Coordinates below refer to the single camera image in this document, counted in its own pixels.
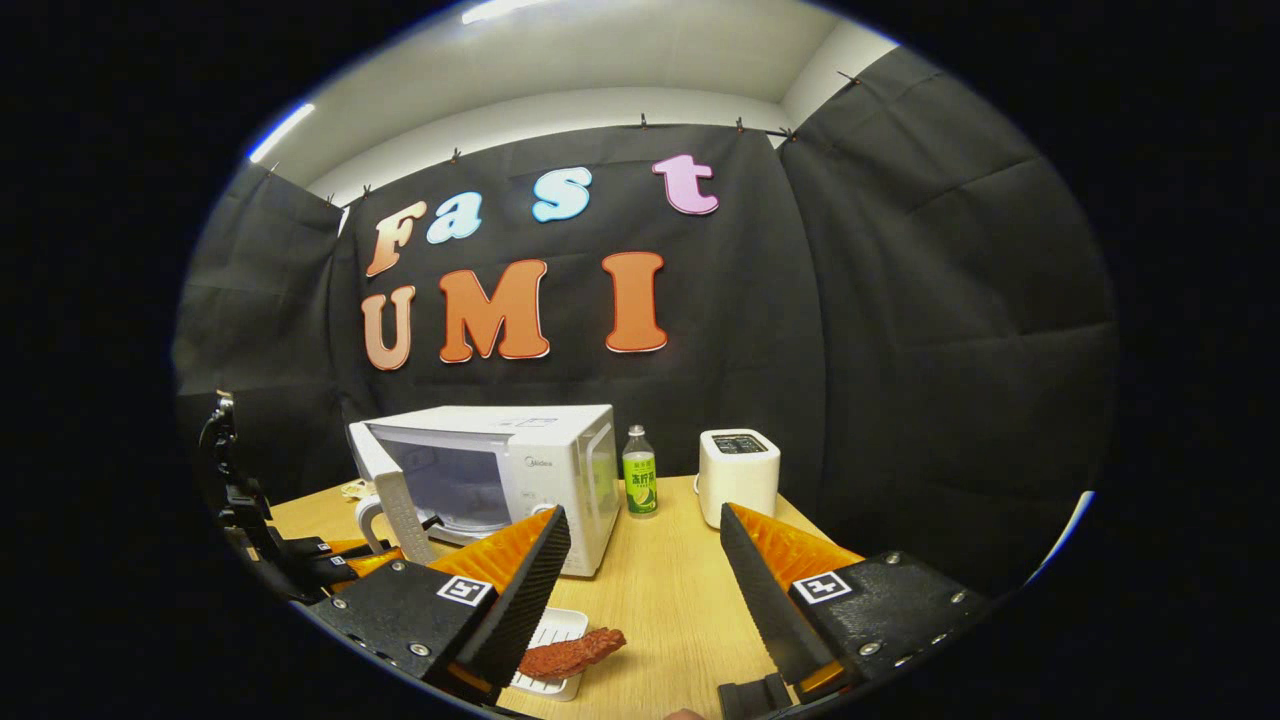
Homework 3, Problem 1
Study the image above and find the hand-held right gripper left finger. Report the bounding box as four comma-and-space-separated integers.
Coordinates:
300, 506, 571, 706

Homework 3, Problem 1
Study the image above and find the black backdrop cloth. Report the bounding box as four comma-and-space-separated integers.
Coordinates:
172, 45, 1119, 601

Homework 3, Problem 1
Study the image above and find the reddish-brown meat piece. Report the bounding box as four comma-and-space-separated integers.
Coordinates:
518, 628, 627, 681

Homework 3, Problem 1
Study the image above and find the white ribbed tray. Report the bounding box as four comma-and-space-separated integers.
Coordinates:
510, 607, 589, 701

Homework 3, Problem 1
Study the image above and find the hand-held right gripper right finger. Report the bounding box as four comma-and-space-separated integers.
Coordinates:
720, 503, 993, 701

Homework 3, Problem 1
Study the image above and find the white toaster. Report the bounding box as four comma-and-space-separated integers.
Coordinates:
697, 429, 781, 529

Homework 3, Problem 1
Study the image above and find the white microwave oven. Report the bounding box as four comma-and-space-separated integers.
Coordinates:
347, 403, 621, 579

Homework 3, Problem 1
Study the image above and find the green label drink bottle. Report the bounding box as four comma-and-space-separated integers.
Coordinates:
622, 425, 659, 519

